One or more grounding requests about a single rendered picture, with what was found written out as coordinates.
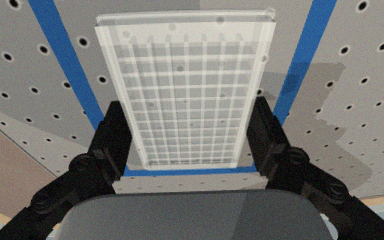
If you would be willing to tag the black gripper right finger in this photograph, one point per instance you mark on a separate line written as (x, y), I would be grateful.
(289, 168)

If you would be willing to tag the blue tape outline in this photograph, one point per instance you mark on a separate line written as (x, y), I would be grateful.
(54, 30)

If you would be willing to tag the white well plate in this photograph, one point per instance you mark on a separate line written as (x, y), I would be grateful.
(185, 120)

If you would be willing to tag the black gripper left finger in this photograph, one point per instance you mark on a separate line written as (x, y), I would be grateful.
(90, 175)

